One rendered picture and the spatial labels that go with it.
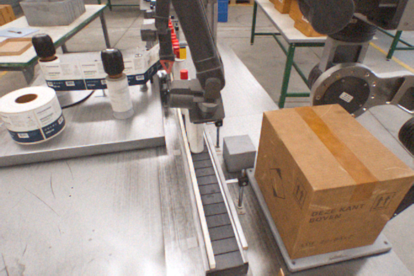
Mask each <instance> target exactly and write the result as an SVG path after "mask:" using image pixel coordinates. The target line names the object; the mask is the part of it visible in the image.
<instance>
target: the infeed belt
mask: <svg viewBox="0 0 414 276"><path fill-rule="evenodd" d="M182 119H183V123H184V128H185V116H184V115H182ZM185 130H186V129H185ZM185 133H186V136H187V132H186V131H185ZM203 147H204V150H203V152H201V153H199V154H194V153H192V152H191V151H190V154H191V158H192V163H193V168H194V171H195V176H196V180H197V185H198V189H199V193H200V198H201V203H202V207H203V211H204V215H205V220H206V225H207V228H208V233H209V238H210V242H211V246H212V250H213V254H214V260H215V263H216V267H215V268H213V269H211V268H210V269H211V272H216V271H220V270H225V269H231V268H234V267H240V266H244V262H243V259H242V256H241V252H240V249H239V247H238V243H237V239H236V237H235V234H234V231H233V227H232V225H231V221H230V217H229V214H228V212H227V208H226V205H225V202H224V199H223V196H222V192H221V189H220V186H219V183H218V180H217V177H216V173H215V170H214V167H213V163H212V161H211V157H210V155H209V151H208V148H207V145H206V141H205V138H204V136H203Z"/></svg>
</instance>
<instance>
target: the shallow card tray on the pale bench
mask: <svg viewBox="0 0 414 276"><path fill-rule="evenodd" d="M31 40H32V37H29V38H8V39H7V38H6V39H5V40H3V41H1V42H0V56H12V55H21V54H23V53H24V52H25V51H27V50H28V49H29V48H30V47H31V46H32V45H33V44H32V42H31Z"/></svg>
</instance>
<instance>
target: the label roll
mask: <svg viewBox="0 0 414 276"><path fill-rule="evenodd" d="M0 117H1V118H2V120H3V122H4V124H5V126H6V128H7V130H8V132H9V134H10V136H11V138H12V139H13V141H15V142H16V143H19V144H36V143H40V142H44V141H46V140H49V139H51V138H53V137H55V136H56V135H58V134H59V133H61V132H62V131H63V129H64V128H65V126H66V121H65V118H64V115H63V113H62V109H61V107H60V104H59V101H58V99H57V96H56V94H55V91H54V90H53V89H52V88H49V87H44V86H35V87H27V88H23V89H19V90H16V91H14V92H11V93H9V94H6V95H5V96H3V97H1V98H0Z"/></svg>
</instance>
